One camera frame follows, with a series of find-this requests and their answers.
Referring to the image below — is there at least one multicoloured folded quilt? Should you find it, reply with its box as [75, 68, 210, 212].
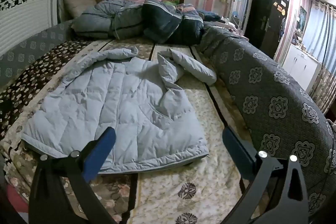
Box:
[175, 3, 201, 18]

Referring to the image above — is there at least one white wardrobe with black pattern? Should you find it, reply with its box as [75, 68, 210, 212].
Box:
[0, 0, 66, 57]

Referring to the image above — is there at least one small wall picture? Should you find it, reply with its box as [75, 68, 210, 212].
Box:
[298, 6, 308, 24]

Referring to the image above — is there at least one grey-blue padded jacket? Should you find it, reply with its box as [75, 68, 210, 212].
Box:
[71, 0, 147, 40]

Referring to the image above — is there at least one light blue puffer jacket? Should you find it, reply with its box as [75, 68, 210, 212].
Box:
[20, 47, 217, 167]

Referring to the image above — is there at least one dark navy striped jacket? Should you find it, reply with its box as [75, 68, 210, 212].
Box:
[141, 0, 206, 45]

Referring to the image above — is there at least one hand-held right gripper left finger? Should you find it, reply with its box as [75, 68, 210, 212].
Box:
[28, 126, 117, 224]

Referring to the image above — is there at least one cream pillow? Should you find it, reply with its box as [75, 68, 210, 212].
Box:
[62, 0, 98, 18]

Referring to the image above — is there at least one white framed mirror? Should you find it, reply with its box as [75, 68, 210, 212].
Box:
[228, 0, 256, 31]

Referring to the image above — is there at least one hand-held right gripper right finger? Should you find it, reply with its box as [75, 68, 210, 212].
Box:
[222, 126, 309, 224]

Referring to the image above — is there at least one grey patterned bedspread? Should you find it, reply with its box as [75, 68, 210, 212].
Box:
[0, 20, 336, 216]

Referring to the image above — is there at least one white cabinet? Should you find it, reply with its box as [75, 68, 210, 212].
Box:
[282, 44, 322, 91]

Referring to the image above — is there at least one blue curtain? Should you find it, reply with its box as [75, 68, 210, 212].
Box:
[301, 0, 336, 68]

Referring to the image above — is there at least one brown floral blanket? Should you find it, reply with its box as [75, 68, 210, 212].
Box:
[0, 39, 99, 140]

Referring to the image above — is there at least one black door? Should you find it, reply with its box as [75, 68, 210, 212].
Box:
[245, 0, 291, 57]

